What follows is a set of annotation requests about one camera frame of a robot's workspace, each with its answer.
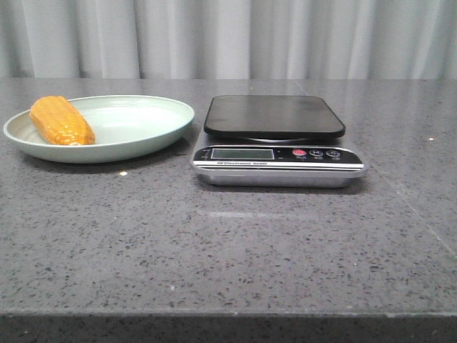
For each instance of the orange corn cob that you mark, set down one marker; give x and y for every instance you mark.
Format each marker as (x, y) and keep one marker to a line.
(58, 122)

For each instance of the black silver kitchen scale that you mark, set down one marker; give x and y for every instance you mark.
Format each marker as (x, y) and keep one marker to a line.
(275, 141)

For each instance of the pale green round plate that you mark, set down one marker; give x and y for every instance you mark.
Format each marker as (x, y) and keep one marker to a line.
(125, 127)

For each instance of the grey white curtain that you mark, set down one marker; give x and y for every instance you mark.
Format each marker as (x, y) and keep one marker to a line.
(229, 39)

